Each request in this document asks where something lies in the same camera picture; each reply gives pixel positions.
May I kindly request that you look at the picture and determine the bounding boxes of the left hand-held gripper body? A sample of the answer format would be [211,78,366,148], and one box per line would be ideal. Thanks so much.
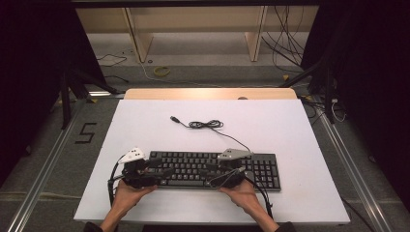
[117,147,159,189]

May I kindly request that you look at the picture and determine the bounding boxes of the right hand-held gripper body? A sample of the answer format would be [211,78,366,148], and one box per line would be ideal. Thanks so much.
[207,147,253,190]

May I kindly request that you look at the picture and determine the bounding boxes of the black computer keyboard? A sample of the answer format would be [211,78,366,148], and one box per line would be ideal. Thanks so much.
[148,150,282,193]

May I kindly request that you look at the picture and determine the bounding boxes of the person's left hand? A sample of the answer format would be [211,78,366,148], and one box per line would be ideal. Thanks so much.
[111,179,159,211]

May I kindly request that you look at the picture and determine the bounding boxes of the person's right hand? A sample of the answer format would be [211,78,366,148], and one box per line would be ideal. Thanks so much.
[218,179,264,218]

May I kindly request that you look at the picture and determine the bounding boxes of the white board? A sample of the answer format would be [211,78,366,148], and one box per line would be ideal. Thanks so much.
[73,98,351,225]

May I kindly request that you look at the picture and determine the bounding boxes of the wooden table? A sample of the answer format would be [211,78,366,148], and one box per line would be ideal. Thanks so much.
[124,87,298,101]

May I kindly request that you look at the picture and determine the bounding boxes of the person's dark left sleeve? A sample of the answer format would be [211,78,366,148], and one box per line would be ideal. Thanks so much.
[82,221,104,232]

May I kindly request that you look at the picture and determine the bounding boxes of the person's dark sleeve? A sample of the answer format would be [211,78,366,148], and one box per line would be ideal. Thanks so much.
[274,220,298,232]
[82,221,104,232]

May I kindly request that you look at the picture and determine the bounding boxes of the black metal stand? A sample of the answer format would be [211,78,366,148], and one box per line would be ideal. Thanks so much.
[278,54,337,125]
[59,67,120,131]

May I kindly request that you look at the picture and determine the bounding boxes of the yellow tape roll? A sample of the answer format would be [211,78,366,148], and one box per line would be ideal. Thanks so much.
[153,65,171,78]

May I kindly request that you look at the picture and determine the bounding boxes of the person's dark right sleeve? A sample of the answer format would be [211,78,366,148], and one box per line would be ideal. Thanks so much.
[274,220,298,232]

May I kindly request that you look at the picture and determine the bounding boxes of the black curtain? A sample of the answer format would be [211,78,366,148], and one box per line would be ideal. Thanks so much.
[301,0,410,202]
[0,0,107,188]

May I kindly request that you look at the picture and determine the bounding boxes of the beige wooden shelf unit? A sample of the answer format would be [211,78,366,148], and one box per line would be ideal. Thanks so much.
[75,5,320,64]

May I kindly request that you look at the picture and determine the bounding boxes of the black keyboard cable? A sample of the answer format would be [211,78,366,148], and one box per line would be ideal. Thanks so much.
[169,115,252,154]

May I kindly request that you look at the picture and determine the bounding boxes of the left hand-held gripper cable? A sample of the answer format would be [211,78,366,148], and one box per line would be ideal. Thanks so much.
[107,154,128,208]

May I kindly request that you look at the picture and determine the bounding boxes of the hand-held gripper cable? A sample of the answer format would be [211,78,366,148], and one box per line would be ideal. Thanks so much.
[243,175,276,220]
[107,154,128,208]

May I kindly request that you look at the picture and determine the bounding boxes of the right hand-held gripper cable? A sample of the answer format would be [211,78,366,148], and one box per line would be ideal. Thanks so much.
[243,175,276,220]

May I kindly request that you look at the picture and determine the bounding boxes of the black floor cable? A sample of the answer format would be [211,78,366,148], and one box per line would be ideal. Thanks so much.
[96,53,129,68]
[103,74,131,84]

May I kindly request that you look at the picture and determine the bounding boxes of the white floor cable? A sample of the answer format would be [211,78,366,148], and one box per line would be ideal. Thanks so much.
[137,60,226,89]

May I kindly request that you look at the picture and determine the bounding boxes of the aluminium floor rail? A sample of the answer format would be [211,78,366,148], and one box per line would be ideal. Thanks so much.
[5,96,85,232]
[313,96,395,232]

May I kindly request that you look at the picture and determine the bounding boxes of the tangled floor cables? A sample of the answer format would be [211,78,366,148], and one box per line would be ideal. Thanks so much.
[299,95,347,124]

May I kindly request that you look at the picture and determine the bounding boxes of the bundle of black cables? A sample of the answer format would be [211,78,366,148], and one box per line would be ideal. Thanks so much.
[260,5,307,74]

